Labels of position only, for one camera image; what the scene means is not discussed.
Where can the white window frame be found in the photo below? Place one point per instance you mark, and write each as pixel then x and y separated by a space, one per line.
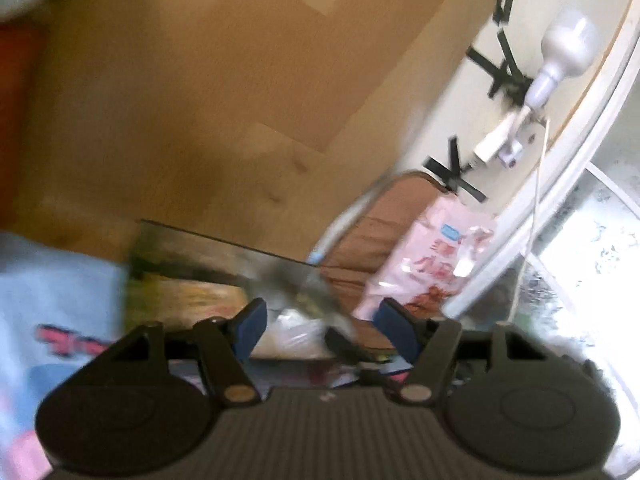
pixel 560 160

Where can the black tape cross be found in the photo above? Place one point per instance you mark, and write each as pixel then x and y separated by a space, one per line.
pixel 501 69
pixel 454 172

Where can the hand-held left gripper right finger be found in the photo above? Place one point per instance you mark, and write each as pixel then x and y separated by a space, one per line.
pixel 392 324

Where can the pink printed plastic bag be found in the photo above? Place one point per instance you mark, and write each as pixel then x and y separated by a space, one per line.
pixel 434 255

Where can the clear plastic bag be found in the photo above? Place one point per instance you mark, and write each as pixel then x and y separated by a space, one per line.
pixel 295 331

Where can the light blue printed blanket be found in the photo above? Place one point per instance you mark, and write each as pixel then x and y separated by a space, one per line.
pixel 50 305

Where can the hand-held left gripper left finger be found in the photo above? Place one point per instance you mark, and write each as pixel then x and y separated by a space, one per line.
pixel 254 324

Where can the brown cushion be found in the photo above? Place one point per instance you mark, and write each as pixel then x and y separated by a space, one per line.
pixel 372 232

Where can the white power adapter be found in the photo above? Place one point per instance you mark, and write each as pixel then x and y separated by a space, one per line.
pixel 492 141

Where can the red cloth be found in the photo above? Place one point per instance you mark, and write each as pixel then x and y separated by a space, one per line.
pixel 15 110

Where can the white lamp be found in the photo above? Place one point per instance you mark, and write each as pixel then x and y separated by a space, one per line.
pixel 564 45

